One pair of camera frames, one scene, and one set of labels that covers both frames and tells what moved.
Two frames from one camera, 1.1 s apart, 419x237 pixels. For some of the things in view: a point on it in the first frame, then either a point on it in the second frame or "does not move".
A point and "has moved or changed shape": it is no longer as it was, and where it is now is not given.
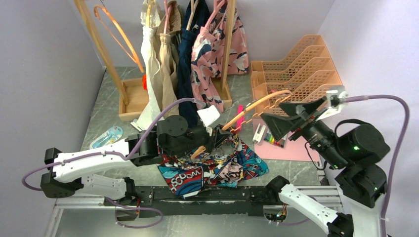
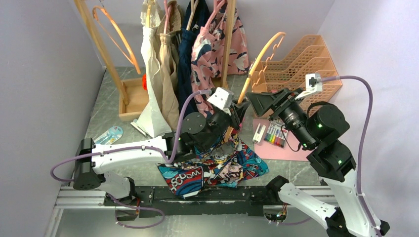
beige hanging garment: x=168 y=27 does not move
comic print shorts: x=188 y=176 does not move
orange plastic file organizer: x=303 y=77 does not move
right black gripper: x=302 y=116 -> x=262 y=101
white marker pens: x=259 y=134 does not move
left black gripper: x=213 y=141 -> x=236 y=109
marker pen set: x=281 y=142 does not move
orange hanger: x=200 y=149 has moved or changed shape
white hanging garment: x=149 y=15 does not move
